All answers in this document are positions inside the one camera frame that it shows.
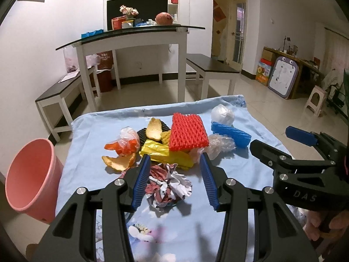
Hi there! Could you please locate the white paper sheet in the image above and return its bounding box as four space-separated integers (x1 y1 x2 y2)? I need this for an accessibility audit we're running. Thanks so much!
58 72 80 83

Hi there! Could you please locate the narrow orange peel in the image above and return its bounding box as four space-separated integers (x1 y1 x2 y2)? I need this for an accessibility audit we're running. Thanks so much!
102 153 137 173

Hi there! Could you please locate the beige plastic stool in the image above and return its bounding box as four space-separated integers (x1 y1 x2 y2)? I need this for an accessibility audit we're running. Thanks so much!
305 85 328 118

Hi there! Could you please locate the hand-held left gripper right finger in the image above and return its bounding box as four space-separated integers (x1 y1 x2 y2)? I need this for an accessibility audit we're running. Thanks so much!
200 154 318 262

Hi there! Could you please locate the black flat screen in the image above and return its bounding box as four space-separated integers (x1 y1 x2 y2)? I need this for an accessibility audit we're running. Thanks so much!
107 0 169 30

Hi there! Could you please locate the blue plastic pack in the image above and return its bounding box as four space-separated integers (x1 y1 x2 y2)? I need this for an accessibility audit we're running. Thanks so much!
81 29 103 38

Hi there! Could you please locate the pink plastic bucket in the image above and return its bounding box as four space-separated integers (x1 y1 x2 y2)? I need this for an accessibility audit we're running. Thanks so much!
5 139 65 224

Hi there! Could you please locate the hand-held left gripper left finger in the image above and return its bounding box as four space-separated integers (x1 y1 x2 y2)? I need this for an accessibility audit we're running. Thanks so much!
33 154 151 262

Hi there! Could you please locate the colourful cardboard box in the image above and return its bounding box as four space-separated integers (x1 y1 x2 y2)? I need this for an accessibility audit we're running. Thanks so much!
256 61 274 87

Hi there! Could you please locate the white plastic bag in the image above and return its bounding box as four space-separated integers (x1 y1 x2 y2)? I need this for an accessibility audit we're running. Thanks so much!
211 104 235 127

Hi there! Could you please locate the red foam net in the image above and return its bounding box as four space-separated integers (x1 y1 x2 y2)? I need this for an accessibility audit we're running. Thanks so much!
168 113 210 152

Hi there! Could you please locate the brown cardboard box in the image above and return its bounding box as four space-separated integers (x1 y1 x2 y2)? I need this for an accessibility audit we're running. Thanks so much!
262 48 277 62

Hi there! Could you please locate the clear plastic bag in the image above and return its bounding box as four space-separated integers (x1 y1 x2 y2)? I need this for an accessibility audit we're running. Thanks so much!
63 46 80 73

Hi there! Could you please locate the purple drawing board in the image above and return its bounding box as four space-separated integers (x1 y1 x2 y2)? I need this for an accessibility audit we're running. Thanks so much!
268 56 300 99

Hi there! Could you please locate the yellow plastic wrapper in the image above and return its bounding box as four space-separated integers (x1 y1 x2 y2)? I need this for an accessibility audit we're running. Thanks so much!
139 139 195 171

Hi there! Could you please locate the printed paper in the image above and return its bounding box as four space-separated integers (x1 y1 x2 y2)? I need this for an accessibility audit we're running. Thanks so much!
146 163 193 210

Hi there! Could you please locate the blue foam net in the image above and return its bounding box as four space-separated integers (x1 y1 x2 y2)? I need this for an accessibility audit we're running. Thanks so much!
211 121 251 148

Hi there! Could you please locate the light blue floral bedsheet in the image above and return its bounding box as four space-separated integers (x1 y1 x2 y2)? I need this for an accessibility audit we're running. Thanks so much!
55 95 308 262

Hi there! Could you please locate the black chair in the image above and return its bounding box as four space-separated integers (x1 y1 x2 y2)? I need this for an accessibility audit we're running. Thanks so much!
326 82 344 115

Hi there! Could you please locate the broad orange peel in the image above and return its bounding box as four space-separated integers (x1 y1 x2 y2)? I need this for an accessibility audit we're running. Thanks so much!
146 117 166 142

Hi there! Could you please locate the wooden desk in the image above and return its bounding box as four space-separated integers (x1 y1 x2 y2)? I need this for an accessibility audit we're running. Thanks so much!
263 46 325 99

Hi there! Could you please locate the white table with glass top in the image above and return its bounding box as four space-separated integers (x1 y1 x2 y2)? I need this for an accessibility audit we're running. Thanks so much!
56 24 205 110

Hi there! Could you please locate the dark-topped white bench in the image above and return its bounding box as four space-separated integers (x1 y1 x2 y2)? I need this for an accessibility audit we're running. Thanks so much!
186 54 240 100
35 66 101 142

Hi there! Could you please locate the orange plastic bag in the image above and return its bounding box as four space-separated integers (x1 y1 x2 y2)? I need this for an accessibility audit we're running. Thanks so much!
105 127 141 157

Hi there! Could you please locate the clear plastic wrap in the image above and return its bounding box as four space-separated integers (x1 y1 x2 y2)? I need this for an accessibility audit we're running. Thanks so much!
191 134 236 160

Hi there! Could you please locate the person's right hand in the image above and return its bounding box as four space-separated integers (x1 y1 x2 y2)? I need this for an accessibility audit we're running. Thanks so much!
307 206 349 242

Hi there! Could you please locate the flower bouquet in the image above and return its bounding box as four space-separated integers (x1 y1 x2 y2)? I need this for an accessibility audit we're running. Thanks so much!
119 5 139 19

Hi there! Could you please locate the white glass door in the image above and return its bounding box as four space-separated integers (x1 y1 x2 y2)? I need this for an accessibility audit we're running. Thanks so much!
228 0 247 71

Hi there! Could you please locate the white cloth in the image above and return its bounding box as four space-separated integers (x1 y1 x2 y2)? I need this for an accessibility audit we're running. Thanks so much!
322 69 339 88

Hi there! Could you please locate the black foam net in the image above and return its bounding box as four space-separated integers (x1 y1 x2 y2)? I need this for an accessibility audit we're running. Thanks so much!
136 119 171 148

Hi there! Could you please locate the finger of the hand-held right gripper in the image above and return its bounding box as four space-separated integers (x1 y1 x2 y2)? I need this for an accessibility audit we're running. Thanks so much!
250 140 337 179
285 126 344 160

